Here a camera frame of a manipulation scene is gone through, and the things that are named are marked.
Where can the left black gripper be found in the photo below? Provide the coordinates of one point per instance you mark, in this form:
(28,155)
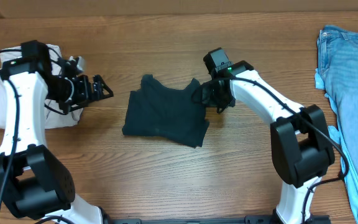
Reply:
(84,95)

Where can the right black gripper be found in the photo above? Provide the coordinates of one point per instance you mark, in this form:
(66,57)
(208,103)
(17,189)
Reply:
(208,100)

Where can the black Nike t-shirt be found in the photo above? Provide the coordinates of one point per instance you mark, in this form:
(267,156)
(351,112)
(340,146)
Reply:
(155,110)

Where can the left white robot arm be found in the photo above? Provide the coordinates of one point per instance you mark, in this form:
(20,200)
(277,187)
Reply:
(33,182)

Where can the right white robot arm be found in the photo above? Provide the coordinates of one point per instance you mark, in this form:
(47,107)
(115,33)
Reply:
(300,155)

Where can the beige folded trousers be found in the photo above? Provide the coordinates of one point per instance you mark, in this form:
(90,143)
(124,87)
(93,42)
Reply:
(52,120)

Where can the blue denim jeans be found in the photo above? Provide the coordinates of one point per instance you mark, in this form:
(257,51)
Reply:
(337,74)

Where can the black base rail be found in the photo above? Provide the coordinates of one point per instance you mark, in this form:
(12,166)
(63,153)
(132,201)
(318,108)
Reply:
(197,220)

